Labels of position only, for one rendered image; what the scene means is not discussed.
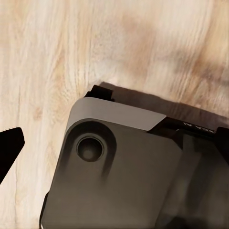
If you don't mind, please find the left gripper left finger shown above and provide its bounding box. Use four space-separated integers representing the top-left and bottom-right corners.
0 127 25 184

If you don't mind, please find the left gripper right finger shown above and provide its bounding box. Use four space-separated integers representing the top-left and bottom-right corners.
214 127 229 165

